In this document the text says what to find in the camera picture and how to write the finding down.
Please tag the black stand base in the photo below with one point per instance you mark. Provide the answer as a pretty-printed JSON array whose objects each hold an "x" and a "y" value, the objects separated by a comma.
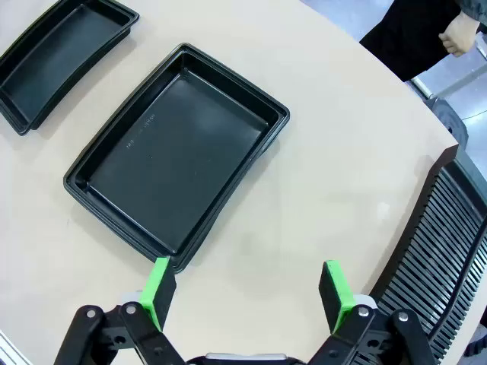
[{"x": 449, "y": 118}]

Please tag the person in grey jacket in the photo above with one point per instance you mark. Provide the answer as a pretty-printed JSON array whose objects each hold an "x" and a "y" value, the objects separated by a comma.
[{"x": 403, "y": 38}]

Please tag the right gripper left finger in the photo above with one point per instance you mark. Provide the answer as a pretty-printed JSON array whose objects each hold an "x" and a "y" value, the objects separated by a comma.
[{"x": 152, "y": 296}]

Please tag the person's left hand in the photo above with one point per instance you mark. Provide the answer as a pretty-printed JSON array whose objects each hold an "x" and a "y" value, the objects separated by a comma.
[{"x": 458, "y": 36}]

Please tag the black ESD tray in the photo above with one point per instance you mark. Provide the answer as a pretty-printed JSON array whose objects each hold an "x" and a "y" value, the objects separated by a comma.
[
  {"x": 57, "y": 57},
  {"x": 171, "y": 152}
]

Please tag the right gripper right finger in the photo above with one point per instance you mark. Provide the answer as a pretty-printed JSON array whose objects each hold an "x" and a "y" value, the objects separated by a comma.
[{"x": 340, "y": 292}]

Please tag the person's left forearm grey sleeve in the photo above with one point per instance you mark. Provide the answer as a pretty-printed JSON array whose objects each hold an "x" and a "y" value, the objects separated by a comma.
[{"x": 477, "y": 11}]

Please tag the black slotted PCB rack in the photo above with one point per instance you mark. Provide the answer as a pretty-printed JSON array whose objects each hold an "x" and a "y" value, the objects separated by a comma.
[{"x": 437, "y": 247}]

